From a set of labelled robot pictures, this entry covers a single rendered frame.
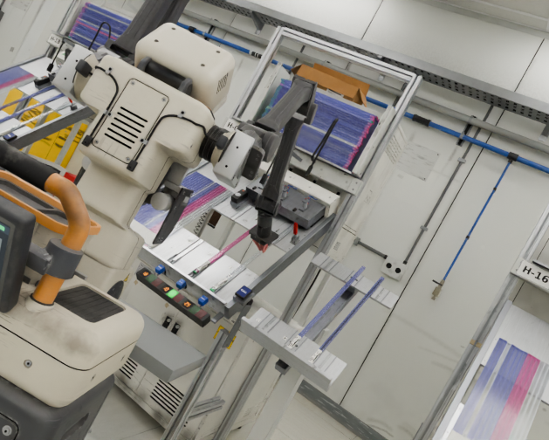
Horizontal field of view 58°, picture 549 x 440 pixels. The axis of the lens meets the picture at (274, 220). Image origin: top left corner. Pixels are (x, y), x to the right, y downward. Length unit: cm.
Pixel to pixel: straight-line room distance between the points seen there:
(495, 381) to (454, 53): 268
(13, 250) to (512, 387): 151
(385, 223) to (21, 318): 304
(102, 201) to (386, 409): 280
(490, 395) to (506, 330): 30
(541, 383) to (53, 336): 150
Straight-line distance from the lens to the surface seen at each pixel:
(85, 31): 329
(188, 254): 196
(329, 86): 272
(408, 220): 361
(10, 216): 75
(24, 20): 652
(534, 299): 221
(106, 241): 120
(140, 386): 237
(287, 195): 216
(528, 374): 188
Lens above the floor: 112
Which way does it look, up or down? 2 degrees down
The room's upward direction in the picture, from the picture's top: 29 degrees clockwise
